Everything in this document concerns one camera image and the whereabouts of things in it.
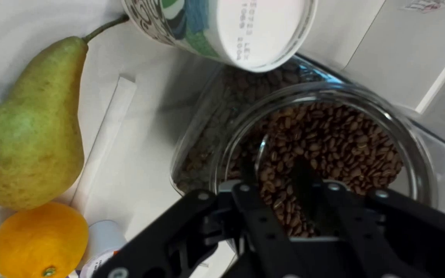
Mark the coffee pod with orange lid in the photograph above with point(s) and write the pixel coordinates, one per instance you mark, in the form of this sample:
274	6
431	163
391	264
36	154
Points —
104	239

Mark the upside-down patterned paper cup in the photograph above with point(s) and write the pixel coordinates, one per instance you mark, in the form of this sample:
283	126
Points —
263	31

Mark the glass jar of coffee beans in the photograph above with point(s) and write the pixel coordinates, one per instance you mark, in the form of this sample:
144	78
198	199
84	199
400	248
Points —
335	143

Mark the orange fruit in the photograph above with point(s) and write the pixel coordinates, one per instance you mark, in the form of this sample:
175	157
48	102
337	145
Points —
39	239

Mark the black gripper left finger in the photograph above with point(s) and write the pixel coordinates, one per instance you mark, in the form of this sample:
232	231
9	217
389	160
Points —
192	236

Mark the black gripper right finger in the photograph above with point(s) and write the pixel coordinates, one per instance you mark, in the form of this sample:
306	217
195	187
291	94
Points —
397	236

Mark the green pear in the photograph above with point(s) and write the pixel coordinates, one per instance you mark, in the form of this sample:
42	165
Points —
26	139

